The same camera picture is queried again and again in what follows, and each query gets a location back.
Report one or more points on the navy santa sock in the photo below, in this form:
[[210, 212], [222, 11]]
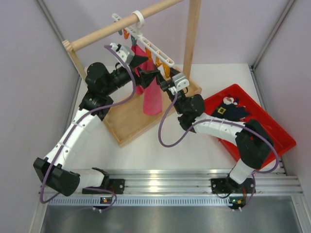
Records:
[[227, 105], [235, 113]]

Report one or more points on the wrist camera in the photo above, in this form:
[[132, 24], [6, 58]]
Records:
[[123, 52], [180, 82]]

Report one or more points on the teal clip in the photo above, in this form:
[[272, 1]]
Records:
[[133, 41]]

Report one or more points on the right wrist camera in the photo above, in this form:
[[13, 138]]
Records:
[[180, 82]]

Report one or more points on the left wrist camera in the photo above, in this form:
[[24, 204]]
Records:
[[123, 52]]

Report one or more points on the white clip hanger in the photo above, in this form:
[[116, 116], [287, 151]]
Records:
[[137, 33]]

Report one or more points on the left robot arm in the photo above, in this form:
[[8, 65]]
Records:
[[55, 169]]

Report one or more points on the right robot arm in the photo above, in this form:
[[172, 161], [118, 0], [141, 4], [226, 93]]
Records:
[[252, 141]]

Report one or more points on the wooden rack frame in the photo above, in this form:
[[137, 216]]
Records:
[[125, 119]]

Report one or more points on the orange middle clip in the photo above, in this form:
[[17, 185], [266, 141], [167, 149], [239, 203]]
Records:
[[149, 54]]

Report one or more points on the orange end clip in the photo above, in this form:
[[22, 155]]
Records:
[[166, 70]]

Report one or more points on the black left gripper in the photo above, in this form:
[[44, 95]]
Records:
[[137, 59]]

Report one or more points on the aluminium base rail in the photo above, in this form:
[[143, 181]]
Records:
[[194, 188]]

